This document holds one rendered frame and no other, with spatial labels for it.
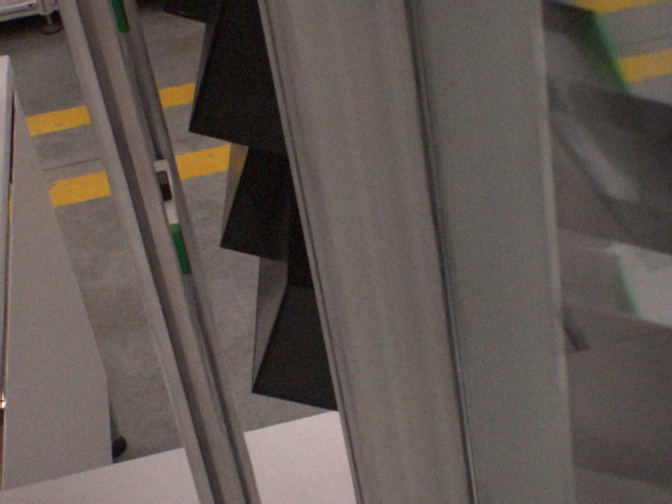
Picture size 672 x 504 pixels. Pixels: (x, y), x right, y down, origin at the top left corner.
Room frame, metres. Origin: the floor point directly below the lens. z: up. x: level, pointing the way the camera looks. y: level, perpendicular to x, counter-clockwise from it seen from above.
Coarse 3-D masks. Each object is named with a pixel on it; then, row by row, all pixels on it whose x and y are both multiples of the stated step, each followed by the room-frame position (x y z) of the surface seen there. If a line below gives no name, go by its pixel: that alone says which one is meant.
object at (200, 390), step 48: (96, 0) 0.51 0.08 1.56; (96, 48) 0.52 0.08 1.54; (144, 48) 0.83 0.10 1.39; (96, 96) 0.51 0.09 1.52; (144, 96) 0.84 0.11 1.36; (144, 144) 0.51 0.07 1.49; (144, 192) 0.51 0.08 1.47; (144, 240) 0.52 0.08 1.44; (192, 240) 0.83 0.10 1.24; (144, 288) 0.51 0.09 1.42; (192, 336) 0.51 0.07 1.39; (192, 384) 0.52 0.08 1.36; (192, 432) 0.51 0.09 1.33; (240, 432) 0.83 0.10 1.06; (240, 480) 0.84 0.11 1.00
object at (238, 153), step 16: (240, 160) 0.74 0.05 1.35; (256, 160) 0.71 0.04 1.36; (272, 160) 0.71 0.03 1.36; (288, 160) 0.71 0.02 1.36; (240, 176) 0.72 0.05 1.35; (256, 176) 0.71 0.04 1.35; (272, 176) 0.71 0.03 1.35; (240, 192) 0.71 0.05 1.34; (256, 192) 0.71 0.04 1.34; (272, 192) 0.71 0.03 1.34; (224, 208) 0.75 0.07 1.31; (240, 208) 0.71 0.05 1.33; (256, 208) 0.71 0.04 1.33; (272, 208) 0.71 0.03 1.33; (224, 224) 0.73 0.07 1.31; (240, 224) 0.71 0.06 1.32; (256, 224) 0.71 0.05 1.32; (224, 240) 0.72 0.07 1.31; (240, 240) 0.72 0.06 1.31; (256, 240) 0.71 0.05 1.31
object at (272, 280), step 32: (288, 192) 0.66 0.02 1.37; (288, 224) 0.62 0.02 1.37; (288, 256) 0.59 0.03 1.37; (288, 288) 0.56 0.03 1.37; (256, 320) 0.63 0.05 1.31; (288, 320) 0.56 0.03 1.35; (320, 320) 0.56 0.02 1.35; (256, 352) 0.59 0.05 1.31; (288, 352) 0.56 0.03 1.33; (320, 352) 0.56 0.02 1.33; (256, 384) 0.57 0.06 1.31; (288, 384) 0.57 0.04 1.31; (320, 384) 0.56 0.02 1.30
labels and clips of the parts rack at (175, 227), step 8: (112, 0) 0.68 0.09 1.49; (120, 0) 0.68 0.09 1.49; (120, 8) 0.68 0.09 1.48; (120, 16) 0.68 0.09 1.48; (120, 24) 0.68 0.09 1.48; (160, 176) 0.79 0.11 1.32; (160, 184) 0.78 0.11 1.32; (168, 184) 0.78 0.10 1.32; (168, 192) 0.77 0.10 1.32; (176, 224) 0.69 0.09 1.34; (176, 232) 0.68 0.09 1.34; (176, 240) 0.68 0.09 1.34; (176, 248) 0.68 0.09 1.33; (184, 248) 0.68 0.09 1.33; (184, 256) 0.68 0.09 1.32; (184, 264) 0.68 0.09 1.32; (184, 272) 0.68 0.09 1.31
